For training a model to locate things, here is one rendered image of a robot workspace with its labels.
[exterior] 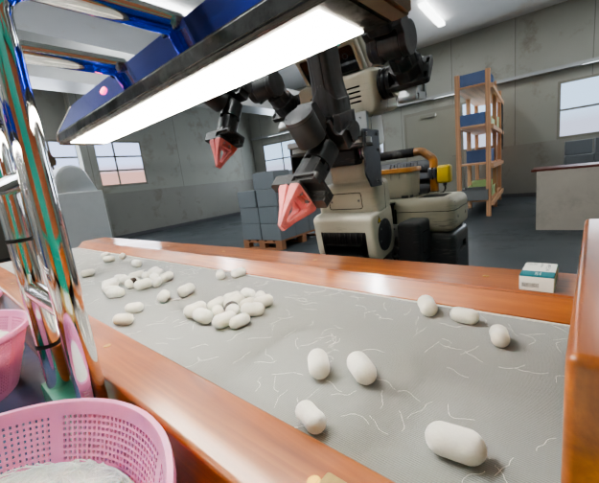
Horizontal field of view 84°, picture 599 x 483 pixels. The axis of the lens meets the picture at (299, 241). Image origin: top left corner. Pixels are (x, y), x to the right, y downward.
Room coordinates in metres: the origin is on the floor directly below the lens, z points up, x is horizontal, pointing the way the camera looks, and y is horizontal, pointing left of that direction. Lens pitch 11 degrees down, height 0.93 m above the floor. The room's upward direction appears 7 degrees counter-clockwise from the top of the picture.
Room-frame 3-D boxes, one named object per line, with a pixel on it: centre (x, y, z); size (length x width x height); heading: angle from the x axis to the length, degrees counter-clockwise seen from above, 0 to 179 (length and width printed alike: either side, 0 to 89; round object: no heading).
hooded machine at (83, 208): (6.67, 4.27, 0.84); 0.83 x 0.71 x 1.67; 141
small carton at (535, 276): (0.40, -0.30, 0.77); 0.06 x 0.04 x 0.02; 138
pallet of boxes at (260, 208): (5.12, 0.20, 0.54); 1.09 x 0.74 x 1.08; 143
